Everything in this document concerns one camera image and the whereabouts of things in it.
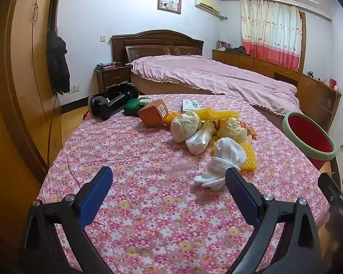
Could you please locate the dark wooden bed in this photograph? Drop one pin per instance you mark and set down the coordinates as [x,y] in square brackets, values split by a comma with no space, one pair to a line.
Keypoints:
[160,38]

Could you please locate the green flower-shaped cushion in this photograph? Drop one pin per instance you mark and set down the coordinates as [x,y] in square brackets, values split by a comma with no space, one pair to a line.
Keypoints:
[131,107]

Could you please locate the small black item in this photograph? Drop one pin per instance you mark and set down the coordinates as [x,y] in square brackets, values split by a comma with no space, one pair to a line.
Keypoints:
[310,74]

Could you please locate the red and blue booklets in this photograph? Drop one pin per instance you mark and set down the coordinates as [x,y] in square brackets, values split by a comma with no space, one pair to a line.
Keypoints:
[107,65]

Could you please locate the white plastic bag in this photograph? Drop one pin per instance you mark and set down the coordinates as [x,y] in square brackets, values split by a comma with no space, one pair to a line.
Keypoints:
[198,142]

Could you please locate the dark cloth pile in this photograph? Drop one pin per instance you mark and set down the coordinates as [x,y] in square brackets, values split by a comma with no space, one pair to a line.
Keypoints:
[237,50]

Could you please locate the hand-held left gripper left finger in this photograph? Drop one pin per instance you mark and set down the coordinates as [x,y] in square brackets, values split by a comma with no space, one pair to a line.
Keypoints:
[95,189]

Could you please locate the white cotton glove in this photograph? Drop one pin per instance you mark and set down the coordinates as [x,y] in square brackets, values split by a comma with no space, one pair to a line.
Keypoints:
[228,154]

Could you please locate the white and red curtain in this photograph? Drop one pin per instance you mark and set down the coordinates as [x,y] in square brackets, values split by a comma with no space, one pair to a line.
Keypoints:
[268,28]

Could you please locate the black suction phone holder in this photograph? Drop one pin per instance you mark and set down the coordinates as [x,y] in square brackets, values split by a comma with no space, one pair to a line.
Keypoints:
[114,105]

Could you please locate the black jacket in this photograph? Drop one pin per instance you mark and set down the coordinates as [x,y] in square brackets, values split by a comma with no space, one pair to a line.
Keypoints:
[57,62]

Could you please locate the row of small books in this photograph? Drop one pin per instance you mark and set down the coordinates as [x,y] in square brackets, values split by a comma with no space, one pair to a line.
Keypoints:
[223,45]

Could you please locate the red bin with green rim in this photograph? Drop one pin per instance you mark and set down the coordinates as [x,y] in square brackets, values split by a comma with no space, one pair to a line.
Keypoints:
[308,137]

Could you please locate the light wooden wardrobe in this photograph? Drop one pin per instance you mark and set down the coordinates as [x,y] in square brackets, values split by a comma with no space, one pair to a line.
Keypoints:
[17,62]

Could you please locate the pink floral tablecloth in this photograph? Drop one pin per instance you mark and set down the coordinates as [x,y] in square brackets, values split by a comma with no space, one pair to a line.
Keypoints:
[148,177]

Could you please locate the dark wooden nightstand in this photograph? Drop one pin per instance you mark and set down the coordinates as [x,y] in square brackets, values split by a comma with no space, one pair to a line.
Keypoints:
[114,77]

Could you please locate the orange cardboard box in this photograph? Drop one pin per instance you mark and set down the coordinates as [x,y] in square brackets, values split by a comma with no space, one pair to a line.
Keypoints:
[151,114]

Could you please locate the white air conditioner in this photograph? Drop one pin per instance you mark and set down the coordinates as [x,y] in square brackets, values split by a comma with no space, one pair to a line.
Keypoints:
[205,4]

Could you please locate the orange snack packet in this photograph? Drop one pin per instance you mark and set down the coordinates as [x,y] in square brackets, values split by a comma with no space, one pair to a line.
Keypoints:
[250,130]

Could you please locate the white box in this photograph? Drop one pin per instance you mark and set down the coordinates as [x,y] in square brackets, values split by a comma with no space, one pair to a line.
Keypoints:
[190,105]

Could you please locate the pink checked blanket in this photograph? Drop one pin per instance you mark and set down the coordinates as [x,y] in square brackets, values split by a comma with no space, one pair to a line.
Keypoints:
[217,77]

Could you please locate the cream paper ball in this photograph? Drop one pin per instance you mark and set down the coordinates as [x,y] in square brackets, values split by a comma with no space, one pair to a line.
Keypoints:
[185,127]
[234,131]

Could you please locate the long low wooden cabinet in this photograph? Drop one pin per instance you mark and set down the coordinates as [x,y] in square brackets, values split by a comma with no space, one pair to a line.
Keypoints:
[245,60]

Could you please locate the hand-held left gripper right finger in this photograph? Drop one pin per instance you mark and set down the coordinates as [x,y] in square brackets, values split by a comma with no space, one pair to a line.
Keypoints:
[243,195]

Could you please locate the small red container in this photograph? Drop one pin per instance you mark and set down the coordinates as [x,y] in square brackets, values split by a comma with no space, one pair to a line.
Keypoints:
[332,82]

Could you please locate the small orange scrap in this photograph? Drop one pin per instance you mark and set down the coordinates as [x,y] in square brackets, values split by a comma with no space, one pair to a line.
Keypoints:
[171,118]

